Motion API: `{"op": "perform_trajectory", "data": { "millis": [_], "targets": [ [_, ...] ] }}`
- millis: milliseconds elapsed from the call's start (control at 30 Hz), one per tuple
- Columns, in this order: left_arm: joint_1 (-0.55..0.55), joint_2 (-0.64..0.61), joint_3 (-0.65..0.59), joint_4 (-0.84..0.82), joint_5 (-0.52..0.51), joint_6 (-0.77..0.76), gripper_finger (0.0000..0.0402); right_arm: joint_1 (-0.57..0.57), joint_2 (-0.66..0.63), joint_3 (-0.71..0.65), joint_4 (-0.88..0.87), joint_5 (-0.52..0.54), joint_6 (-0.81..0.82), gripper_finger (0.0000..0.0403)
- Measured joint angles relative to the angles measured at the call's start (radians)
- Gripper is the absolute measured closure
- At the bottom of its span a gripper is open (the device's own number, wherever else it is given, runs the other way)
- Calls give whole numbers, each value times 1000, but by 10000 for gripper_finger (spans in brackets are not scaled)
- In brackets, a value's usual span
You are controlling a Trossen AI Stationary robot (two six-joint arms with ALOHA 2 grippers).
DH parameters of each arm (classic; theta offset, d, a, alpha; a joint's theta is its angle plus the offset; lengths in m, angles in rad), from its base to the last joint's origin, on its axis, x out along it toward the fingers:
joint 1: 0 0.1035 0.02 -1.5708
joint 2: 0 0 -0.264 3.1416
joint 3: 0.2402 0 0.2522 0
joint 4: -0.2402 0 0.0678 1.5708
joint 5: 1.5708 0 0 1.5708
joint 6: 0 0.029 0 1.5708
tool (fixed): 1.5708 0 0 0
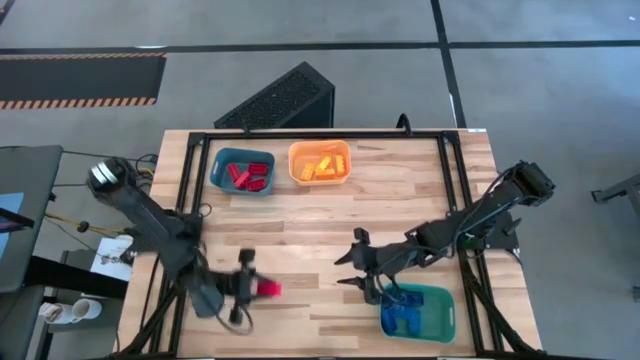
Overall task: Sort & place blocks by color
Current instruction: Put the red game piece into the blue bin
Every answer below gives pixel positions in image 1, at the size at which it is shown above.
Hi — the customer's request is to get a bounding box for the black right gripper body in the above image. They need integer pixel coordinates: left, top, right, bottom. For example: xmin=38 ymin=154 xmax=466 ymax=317
xmin=363 ymin=244 xmax=416 ymax=281

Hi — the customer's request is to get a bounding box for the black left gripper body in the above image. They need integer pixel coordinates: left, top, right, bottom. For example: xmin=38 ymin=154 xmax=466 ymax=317
xmin=212 ymin=274 xmax=251 ymax=307

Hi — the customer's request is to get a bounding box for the green plastic bin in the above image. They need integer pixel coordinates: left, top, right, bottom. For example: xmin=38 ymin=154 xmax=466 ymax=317
xmin=379 ymin=281 xmax=458 ymax=346

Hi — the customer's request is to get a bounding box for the dark teal plastic bin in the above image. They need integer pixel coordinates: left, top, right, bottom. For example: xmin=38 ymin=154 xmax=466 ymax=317
xmin=209 ymin=146 xmax=277 ymax=197

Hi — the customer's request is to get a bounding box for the orange plastic bin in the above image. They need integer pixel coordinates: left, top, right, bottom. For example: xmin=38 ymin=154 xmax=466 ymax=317
xmin=287 ymin=139 xmax=353 ymax=188

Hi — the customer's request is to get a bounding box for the white printed paper sheet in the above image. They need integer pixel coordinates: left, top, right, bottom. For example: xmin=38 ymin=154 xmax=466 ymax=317
xmin=89 ymin=234 xmax=135 ymax=282

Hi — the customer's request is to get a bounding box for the white paper cup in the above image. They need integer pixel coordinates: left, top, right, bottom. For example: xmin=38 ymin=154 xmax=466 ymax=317
xmin=72 ymin=298 xmax=104 ymax=324
xmin=38 ymin=301 xmax=74 ymax=325

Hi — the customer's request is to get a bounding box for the black mesh computer case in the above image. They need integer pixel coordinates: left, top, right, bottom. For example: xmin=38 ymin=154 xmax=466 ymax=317
xmin=213 ymin=60 xmax=336 ymax=130

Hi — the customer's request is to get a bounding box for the black side table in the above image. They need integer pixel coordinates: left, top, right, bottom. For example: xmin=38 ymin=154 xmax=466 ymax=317
xmin=22 ymin=249 xmax=130 ymax=360

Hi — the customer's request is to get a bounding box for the black tablet device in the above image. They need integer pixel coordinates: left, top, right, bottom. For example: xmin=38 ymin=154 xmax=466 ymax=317
xmin=0 ymin=207 xmax=35 ymax=235

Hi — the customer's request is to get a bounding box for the dark grey desk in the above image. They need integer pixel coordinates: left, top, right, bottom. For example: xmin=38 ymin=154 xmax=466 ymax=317
xmin=0 ymin=144 xmax=65 ymax=295

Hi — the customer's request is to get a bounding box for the blue lit screen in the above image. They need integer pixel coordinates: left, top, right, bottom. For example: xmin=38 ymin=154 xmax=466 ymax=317
xmin=0 ymin=192 xmax=25 ymax=261

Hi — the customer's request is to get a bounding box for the black hazard-striped floor mat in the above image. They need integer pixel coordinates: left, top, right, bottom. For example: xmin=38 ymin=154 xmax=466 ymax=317
xmin=0 ymin=52 xmax=168 ymax=110

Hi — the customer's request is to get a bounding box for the black aluminium rig frame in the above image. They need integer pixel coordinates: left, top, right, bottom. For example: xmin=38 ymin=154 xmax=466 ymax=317
xmin=107 ymin=128 xmax=551 ymax=360

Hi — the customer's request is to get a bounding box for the black curved cable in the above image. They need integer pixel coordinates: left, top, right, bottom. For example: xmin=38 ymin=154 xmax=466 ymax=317
xmin=395 ymin=112 xmax=414 ymax=137

